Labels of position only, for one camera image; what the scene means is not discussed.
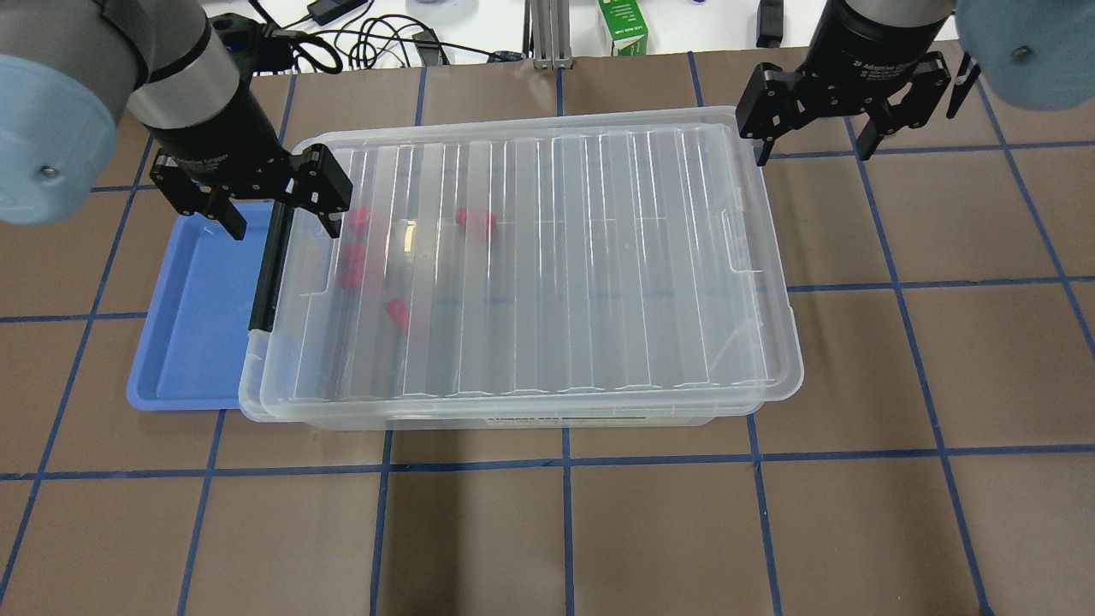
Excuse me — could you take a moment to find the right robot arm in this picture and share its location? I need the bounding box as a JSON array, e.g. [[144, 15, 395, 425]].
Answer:
[[736, 1, 1094, 165]]

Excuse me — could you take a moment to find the red block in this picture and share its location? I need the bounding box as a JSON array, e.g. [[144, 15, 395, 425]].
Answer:
[[336, 263, 364, 293], [456, 207, 497, 245], [341, 206, 371, 235], [387, 298, 411, 335]]

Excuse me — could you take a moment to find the blue plastic tray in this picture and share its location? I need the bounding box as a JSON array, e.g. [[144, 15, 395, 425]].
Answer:
[[127, 204, 270, 411]]

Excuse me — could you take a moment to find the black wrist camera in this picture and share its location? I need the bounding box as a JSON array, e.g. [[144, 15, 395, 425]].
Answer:
[[209, 13, 293, 75]]

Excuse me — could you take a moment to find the aluminium frame post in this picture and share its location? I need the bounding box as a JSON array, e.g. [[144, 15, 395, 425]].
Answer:
[[523, 0, 574, 70]]

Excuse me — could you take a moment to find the black box handle clip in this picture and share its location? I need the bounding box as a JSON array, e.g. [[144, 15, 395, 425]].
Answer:
[[249, 200, 293, 333]]

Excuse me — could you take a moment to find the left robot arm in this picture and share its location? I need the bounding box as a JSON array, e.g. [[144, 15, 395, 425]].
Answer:
[[1, 1, 351, 240]]

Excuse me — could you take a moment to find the clear plastic box lid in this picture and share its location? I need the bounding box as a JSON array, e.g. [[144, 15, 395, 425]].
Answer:
[[260, 105, 806, 423]]

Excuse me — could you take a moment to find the clear plastic storage box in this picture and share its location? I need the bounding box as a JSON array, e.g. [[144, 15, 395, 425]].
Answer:
[[238, 107, 805, 431]]

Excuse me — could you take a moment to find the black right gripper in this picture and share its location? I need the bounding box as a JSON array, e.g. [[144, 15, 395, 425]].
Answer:
[[736, 1, 953, 168]]

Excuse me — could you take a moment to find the green white carton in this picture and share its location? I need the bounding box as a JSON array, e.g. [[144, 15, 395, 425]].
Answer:
[[595, 0, 650, 57]]

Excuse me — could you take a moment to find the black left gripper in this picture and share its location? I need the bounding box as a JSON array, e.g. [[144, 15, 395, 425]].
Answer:
[[149, 86, 353, 241]]

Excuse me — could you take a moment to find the black power adapter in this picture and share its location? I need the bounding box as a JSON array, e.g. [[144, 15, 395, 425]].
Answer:
[[754, 0, 785, 48]]

